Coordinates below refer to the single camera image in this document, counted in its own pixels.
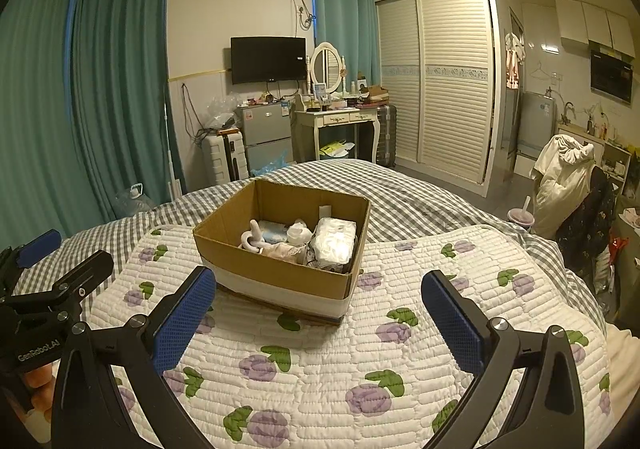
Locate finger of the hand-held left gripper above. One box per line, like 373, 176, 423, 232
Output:
0, 228, 63, 276
0, 250, 115, 326

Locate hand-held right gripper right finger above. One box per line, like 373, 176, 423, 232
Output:
421, 270, 586, 449

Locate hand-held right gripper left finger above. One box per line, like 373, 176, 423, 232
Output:
51, 265, 218, 449

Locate brown cardboard box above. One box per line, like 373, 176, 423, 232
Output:
192, 179, 372, 326

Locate cream cloth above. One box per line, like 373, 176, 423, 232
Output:
260, 243, 309, 264

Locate light blue cloth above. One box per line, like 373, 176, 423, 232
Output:
260, 220, 292, 244

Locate floral tissue pack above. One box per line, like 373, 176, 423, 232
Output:
309, 216, 359, 274

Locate white cloth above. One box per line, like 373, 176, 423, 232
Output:
286, 222, 314, 246

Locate person's left hand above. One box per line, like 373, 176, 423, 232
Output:
21, 362, 56, 431

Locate clear water jug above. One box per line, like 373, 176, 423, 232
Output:
115, 183, 157, 220

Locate cup with straw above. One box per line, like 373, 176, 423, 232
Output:
507, 196, 536, 233

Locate quilted floral mat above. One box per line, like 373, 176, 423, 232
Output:
87, 224, 613, 449

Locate wide teal curtain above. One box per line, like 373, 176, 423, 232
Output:
0, 0, 77, 255

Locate white pole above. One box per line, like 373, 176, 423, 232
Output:
164, 102, 181, 201

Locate dark floral garment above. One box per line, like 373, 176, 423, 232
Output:
555, 166, 619, 311

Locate white suitcase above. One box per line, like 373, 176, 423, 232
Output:
202, 132, 250, 190

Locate white garment on chair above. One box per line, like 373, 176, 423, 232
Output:
530, 133, 597, 240

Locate blue plastic bag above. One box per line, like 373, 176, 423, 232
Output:
250, 152, 292, 178

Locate red plastic bag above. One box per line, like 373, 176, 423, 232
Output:
607, 236, 631, 276

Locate dark suitcase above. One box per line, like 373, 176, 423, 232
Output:
376, 104, 399, 169

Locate grey mini fridge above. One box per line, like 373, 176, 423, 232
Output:
235, 104, 294, 177

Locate clear plastic bag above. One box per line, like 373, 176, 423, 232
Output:
205, 96, 239, 131

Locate yellow paper bag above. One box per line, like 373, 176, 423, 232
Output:
319, 141, 357, 160

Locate white dressing table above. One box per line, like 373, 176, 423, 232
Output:
294, 106, 381, 165

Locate white sliding door wardrobe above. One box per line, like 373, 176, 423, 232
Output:
375, 0, 512, 198

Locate pink hanging garment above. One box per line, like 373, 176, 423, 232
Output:
505, 32, 526, 90

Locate white oval mirror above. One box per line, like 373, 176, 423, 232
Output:
306, 42, 347, 98

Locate black range hood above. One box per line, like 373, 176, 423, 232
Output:
590, 49, 634, 104

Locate light blue window curtain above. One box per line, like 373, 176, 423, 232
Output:
311, 0, 377, 86

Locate black wall television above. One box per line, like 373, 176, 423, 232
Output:
230, 36, 307, 85

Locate white wall cabinets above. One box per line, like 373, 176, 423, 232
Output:
554, 0, 637, 61

